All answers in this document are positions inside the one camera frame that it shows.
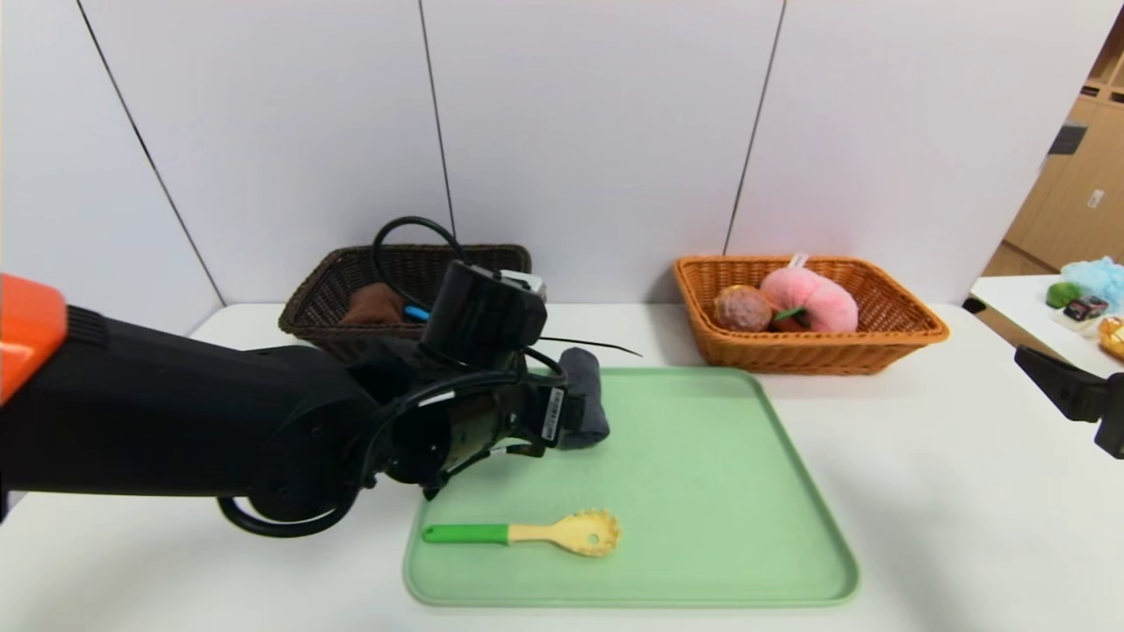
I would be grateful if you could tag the dark grey towel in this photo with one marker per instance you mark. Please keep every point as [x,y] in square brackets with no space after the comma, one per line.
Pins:
[593,395]

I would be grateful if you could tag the green round fruit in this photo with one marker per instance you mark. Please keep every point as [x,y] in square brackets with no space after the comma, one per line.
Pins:
[1060,296]

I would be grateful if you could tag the small white tray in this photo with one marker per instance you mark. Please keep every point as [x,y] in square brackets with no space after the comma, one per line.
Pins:
[1067,323]

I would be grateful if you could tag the small black box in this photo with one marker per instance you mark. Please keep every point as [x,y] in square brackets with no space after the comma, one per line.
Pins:
[1084,309]

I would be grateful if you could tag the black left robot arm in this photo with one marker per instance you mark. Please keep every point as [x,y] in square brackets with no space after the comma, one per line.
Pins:
[158,412]

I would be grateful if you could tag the dark brown wicker basket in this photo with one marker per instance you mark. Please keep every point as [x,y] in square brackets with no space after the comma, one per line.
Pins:
[325,298]

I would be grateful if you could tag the brown towel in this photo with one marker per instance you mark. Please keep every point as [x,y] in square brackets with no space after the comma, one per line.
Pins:
[373,307]

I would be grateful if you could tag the light green plastic tray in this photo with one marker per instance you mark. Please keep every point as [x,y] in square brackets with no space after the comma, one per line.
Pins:
[702,491]

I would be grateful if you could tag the orange wicker basket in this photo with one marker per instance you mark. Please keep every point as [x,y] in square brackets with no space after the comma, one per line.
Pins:
[790,355]

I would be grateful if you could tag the black table corner bracket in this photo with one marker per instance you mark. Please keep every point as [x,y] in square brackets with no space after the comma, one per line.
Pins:
[972,307]

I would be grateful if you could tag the light wooden cabinet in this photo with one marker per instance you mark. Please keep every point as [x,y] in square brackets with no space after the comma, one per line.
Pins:
[1071,202]

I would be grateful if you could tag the toy cream puff bread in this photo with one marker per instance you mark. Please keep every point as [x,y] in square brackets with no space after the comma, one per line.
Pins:
[742,309]

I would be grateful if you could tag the light blue bath pouf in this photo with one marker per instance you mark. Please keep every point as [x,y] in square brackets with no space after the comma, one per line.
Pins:
[1098,279]

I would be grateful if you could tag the small yellow wicker basket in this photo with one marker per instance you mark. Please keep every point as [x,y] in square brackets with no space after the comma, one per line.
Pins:
[1113,338]

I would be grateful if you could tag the pink plush peach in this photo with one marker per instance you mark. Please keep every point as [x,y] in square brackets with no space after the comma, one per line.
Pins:
[825,303]

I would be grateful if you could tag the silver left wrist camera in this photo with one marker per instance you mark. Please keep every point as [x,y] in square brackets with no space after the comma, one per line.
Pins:
[527,283]

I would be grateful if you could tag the small dark grey panel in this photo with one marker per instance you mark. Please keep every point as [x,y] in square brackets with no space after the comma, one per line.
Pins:
[1065,140]

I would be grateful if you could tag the white side table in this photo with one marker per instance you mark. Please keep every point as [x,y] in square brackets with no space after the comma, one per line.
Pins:
[1027,325]

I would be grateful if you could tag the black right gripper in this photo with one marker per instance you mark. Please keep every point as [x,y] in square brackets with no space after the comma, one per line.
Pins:
[1115,430]

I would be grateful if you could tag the small white cabinet label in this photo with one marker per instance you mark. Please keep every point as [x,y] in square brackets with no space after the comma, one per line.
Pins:
[1094,200]

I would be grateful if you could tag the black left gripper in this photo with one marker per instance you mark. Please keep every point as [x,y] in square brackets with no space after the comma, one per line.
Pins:
[556,414]

